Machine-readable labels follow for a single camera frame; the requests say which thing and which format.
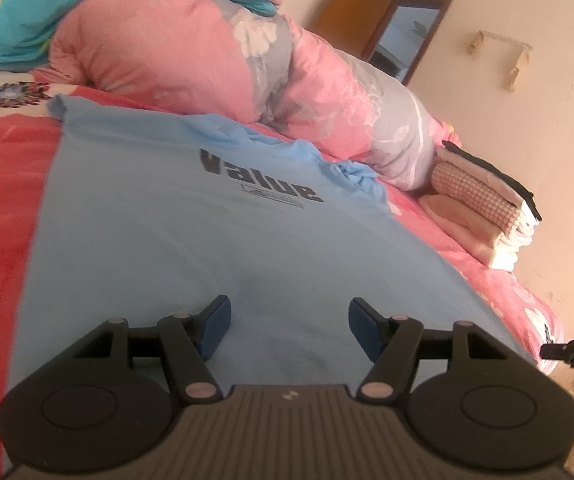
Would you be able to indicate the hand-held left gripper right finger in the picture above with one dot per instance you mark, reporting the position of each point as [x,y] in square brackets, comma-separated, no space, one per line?
[364,325]

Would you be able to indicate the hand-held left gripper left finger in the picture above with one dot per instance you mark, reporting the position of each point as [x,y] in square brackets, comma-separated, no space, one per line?
[217,325]

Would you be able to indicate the turquoise striped quilt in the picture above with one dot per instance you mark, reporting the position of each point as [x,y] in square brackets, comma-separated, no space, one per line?
[12,35]

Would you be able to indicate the white folded blanket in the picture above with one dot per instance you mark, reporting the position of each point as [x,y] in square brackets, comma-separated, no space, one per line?
[504,255]

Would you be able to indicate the wooden door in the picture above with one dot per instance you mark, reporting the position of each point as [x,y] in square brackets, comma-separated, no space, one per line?
[352,10]

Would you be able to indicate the pink grey floral quilt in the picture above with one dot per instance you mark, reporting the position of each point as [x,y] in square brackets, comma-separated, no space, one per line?
[167,45]

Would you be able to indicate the pink checked folded blanket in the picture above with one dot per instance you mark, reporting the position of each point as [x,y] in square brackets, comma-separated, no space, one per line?
[472,195]

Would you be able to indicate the light blue t-shirt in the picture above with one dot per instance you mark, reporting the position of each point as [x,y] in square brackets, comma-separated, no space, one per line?
[167,240]

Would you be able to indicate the beige wall hook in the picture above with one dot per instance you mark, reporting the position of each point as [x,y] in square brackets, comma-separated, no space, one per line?
[476,42]
[517,70]

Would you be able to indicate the black folded garment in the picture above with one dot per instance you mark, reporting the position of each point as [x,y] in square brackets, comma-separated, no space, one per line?
[512,185]

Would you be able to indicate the white folded garment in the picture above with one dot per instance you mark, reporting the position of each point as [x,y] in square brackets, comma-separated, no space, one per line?
[487,177]

